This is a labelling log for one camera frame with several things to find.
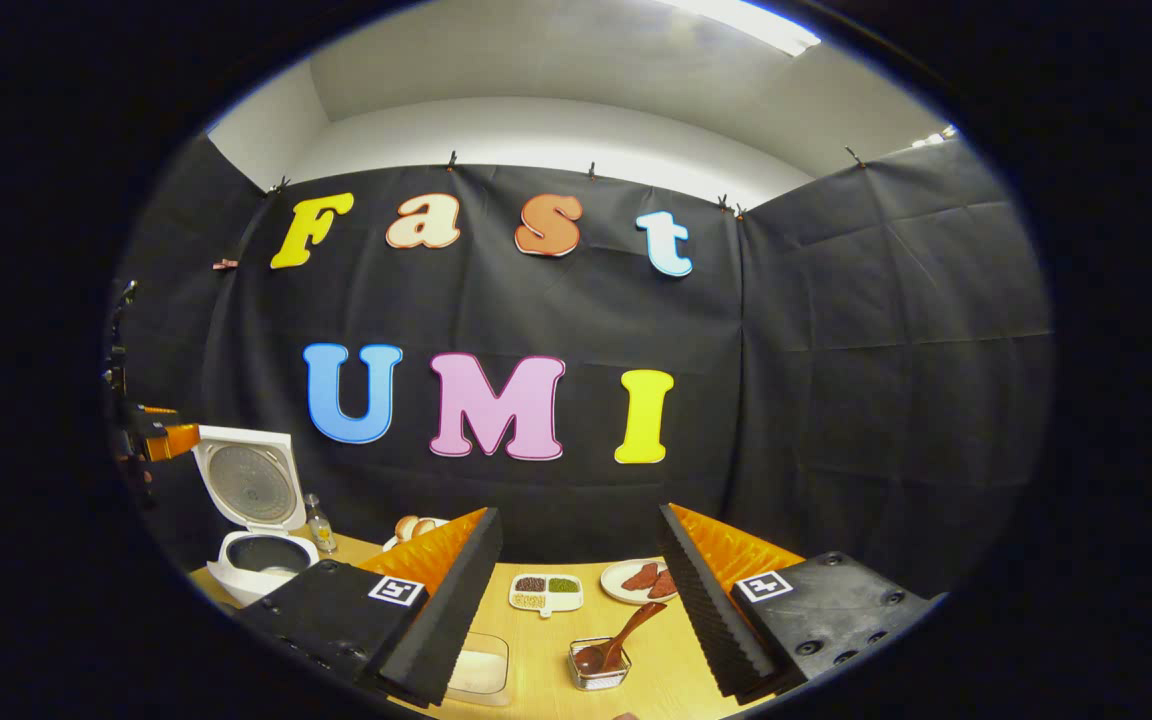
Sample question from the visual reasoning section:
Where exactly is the white rice cooker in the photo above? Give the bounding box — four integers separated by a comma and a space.
191, 425, 322, 607

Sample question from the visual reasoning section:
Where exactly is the small glass bottle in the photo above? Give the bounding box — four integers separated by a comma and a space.
304, 493, 339, 554

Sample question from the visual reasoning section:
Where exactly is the divided white bean dish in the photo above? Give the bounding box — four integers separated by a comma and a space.
508, 572, 585, 619

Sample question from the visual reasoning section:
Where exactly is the round white plate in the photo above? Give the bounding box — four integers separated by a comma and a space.
600, 558, 680, 606

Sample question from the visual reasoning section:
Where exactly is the brown wooden spoon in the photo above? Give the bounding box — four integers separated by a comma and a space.
574, 601, 668, 678

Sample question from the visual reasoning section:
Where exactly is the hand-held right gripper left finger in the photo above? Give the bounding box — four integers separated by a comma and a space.
236, 507, 504, 709

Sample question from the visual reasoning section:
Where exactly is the metal wire chopstick holder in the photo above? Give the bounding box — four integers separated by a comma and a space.
568, 637, 632, 692

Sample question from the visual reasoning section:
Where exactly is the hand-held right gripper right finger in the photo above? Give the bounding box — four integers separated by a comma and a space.
658, 503, 937, 701

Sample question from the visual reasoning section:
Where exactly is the black backdrop cloth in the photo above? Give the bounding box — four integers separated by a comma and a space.
106, 135, 1055, 601

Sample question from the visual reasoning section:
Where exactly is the clear container of rice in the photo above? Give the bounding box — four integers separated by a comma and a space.
446, 632, 512, 707

